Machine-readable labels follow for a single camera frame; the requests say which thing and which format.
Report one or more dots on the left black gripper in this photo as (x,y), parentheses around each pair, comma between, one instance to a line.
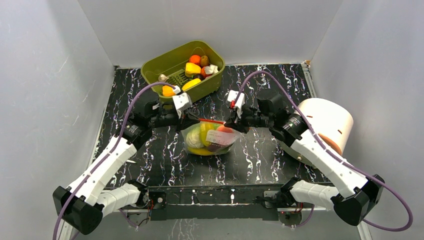
(185,120)

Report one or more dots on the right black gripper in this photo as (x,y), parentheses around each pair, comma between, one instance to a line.
(239,120)

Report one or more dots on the small orange fruit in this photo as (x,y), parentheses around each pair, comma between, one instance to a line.
(224,129)

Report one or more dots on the yellow green starfruit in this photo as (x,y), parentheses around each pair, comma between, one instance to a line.
(204,128)

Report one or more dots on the clear zip top bag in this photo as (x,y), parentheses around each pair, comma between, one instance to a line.
(214,136)

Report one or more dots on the dark purple fruit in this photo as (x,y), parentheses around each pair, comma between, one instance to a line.
(218,148)

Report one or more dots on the yellow banana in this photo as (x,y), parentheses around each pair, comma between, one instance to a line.
(200,151)

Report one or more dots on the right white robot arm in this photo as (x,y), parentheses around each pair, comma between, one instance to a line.
(351,195)

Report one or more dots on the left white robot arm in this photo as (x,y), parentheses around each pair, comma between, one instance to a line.
(106,165)

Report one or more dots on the white garlic bulb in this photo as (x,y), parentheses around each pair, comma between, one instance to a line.
(163,78)

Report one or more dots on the olive green plastic bin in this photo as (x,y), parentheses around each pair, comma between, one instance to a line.
(172,64)

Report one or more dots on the yellow bell pepper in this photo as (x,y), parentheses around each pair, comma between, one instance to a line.
(191,69)

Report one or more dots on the wrinkled orange red fruit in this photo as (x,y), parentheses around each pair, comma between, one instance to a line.
(203,72)

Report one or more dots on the round orange fruit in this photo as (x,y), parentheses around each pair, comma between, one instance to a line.
(195,59)

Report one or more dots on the brown kiwi fruit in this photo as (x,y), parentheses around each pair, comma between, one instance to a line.
(204,61)

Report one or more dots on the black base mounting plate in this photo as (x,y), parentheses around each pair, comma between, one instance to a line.
(240,201)

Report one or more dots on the white orange cylinder drum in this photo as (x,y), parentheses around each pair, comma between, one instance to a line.
(323,127)

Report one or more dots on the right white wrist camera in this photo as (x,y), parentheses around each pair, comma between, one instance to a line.
(236,102)

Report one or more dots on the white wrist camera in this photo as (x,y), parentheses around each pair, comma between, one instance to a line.
(181,103)
(236,102)

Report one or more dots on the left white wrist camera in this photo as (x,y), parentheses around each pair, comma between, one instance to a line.
(181,103)

